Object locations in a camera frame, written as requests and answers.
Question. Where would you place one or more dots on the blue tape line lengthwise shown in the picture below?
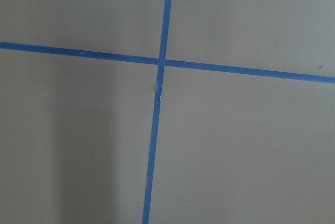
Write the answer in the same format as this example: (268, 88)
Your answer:
(156, 110)

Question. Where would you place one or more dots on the blue tape line crosswise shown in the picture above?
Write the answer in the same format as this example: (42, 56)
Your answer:
(170, 63)

